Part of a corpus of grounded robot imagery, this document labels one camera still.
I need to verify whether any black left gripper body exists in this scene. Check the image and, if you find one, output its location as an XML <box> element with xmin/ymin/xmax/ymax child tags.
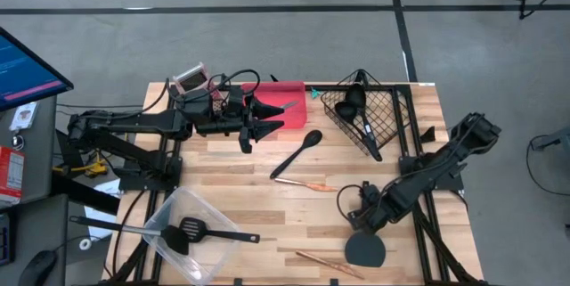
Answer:
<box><xmin>195</xmin><ymin>87</ymin><xmax>259</xmax><ymax>153</ymax></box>

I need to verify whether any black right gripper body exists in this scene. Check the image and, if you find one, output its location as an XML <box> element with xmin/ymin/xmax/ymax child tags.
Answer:
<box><xmin>346</xmin><ymin>190</ymin><xmax>409</xmax><ymax>233</ymax></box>

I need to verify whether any black plastic spoon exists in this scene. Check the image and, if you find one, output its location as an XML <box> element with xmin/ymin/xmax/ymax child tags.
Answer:
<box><xmin>269</xmin><ymin>129</ymin><xmax>324</xmax><ymax>181</ymax></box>

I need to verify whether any black plastic ladle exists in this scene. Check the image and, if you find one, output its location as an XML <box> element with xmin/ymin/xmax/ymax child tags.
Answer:
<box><xmin>334</xmin><ymin>100</ymin><xmax>384</xmax><ymax>163</ymax></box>

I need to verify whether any black slotted turner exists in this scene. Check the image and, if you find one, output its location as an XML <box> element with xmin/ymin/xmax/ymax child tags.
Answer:
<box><xmin>178</xmin><ymin>216</ymin><xmax>262</xmax><ymax>245</ymax></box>

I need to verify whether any red plastic cutting board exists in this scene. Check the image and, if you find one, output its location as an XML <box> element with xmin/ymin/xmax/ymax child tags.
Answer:
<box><xmin>240</xmin><ymin>80</ymin><xmax>308</xmax><ymax>131</ymax></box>

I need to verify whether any wooden stick utensil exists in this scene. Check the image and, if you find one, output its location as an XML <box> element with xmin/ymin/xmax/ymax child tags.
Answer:
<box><xmin>295</xmin><ymin>249</ymin><xmax>366</xmax><ymax>281</ymax></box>

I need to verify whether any copper coloured table knife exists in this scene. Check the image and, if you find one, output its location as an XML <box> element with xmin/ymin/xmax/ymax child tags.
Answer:
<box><xmin>273</xmin><ymin>176</ymin><xmax>339</xmax><ymax>193</ymax></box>

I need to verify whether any pink framed small screen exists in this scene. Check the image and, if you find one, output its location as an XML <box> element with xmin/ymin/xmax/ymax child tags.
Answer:
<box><xmin>172</xmin><ymin>61</ymin><xmax>211</xmax><ymax>96</ymax></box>

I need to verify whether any clear plastic container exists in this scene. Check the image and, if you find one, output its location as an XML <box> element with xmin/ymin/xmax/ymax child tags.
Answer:
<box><xmin>141</xmin><ymin>185</ymin><xmax>242</xmax><ymax>286</ymax></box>

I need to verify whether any yellow clamp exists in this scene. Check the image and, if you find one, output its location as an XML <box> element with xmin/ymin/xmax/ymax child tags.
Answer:
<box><xmin>52</xmin><ymin>154</ymin><xmax>108</xmax><ymax>179</ymax></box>

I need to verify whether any grey desk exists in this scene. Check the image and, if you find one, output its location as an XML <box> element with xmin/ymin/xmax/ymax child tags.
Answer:
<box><xmin>0</xmin><ymin>94</ymin><xmax>70</xmax><ymax>286</ymax></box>

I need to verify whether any white ID badge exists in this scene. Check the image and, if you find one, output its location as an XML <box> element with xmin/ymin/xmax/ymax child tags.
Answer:
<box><xmin>8</xmin><ymin>101</ymin><xmax>40</xmax><ymax>134</ymax></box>

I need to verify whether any computer monitor blue screen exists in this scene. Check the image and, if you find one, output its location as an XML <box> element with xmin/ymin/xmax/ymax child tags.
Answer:
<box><xmin>0</xmin><ymin>26</ymin><xmax>75</xmax><ymax>113</ymax></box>

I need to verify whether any red cardboard box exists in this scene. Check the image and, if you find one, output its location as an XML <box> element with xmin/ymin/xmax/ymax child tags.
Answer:
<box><xmin>0</xmin><ymin>145</ymin><xmax>26</xmax><ymax>207</ymax></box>

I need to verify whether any black computer mouse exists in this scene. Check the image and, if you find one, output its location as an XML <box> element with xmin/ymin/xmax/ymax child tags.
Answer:
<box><xmin>17</xmin><ymin>249</ymin><xmax>59</xmax><ymax>286</ymax></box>

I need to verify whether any black keyboard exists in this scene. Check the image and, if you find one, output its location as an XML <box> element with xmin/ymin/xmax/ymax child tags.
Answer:
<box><xmin>0</xmin><ymin>212</ymin><xmax>12</xmax><ymax>267</ymax></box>

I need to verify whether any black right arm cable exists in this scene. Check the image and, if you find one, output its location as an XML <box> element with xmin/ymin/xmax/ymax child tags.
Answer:
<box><xmin>336</xmin><ymin>184</ymin><xmax>364</xmax><ymax>222</ymax></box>

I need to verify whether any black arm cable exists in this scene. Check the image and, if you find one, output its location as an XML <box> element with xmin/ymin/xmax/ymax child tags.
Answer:
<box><xmin>167</xmin><ymin>69</ymin><xmax>262</xmax><ymax>104</ymax></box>
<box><xmin>336</xmin><ymin>184</ymin><xmax>364</xmax><ymax>222</ymax></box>

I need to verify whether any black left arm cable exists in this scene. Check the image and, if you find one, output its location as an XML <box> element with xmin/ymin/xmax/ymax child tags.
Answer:
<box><xmin>167</xmin><ymin>69</ymin><xmax>262</xmax><ymax>104</ymax></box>

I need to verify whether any black aluminium rig frame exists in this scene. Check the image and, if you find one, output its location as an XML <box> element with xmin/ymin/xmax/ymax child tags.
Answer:
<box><xmin>102</xmin><ymin>81</ymin><xmax>486</xmax><ymax>286</ymax></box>

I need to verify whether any black wire basket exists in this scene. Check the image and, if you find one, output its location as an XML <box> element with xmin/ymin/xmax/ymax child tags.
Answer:
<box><xmin>320</xmin><ymin>68</ymin><xmax>411</xmax><ymax>157</ymax></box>

